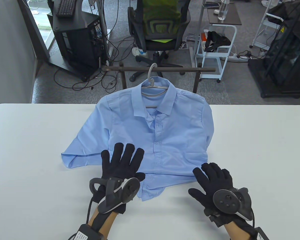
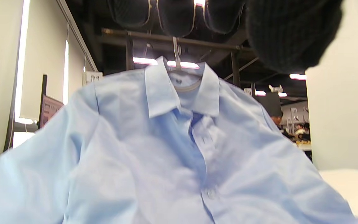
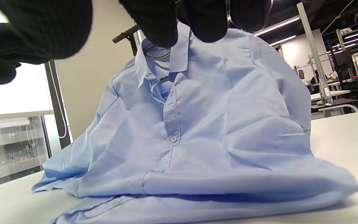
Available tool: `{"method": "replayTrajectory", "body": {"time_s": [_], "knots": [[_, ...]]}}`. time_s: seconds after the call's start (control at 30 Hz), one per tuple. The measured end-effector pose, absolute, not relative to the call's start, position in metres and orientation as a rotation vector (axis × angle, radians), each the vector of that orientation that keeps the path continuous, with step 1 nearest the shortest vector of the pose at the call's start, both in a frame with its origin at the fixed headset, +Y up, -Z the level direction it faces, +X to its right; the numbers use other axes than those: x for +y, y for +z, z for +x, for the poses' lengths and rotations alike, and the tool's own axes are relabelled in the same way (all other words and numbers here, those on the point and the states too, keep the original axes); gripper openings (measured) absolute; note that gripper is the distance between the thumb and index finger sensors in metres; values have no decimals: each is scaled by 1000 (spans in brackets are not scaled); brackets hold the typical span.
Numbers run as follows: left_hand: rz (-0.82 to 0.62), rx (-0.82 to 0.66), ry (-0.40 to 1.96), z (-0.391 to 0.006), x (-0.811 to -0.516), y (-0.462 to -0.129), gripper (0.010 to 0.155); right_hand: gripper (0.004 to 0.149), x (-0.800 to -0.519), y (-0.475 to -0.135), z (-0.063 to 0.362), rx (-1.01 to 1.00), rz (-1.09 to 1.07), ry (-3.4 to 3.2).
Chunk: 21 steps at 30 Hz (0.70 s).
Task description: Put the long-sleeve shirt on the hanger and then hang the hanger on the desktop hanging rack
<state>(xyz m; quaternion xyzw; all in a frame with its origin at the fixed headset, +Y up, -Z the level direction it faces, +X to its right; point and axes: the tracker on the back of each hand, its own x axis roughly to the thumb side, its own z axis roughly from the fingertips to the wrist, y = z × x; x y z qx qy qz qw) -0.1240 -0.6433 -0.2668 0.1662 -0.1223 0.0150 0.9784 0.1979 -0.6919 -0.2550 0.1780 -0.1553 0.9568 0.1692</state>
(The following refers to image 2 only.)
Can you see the person's left hand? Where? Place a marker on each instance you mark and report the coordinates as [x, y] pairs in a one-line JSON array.
[[291, 34]]

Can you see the long ceiling light tube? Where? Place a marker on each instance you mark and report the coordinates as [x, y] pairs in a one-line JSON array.
[[144, 61], [297, 76], [186, 64]]

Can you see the white ceiling-mounted device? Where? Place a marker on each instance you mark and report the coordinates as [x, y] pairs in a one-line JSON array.
[[275, 88]]

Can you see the clear plastic clothes hanger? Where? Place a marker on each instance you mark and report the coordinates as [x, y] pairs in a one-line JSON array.
[[177, 51]]

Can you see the dark metal clothes rack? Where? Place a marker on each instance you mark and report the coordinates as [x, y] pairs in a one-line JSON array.
[[166, 39]]

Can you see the light blue collared shirt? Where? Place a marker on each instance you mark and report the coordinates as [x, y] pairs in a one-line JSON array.
[[154, 155]]

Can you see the dark framed display board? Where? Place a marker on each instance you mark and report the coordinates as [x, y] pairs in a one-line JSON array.
[[50, 109]]

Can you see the white wall socket box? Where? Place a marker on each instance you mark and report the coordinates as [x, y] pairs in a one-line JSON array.
[[92, 76]]

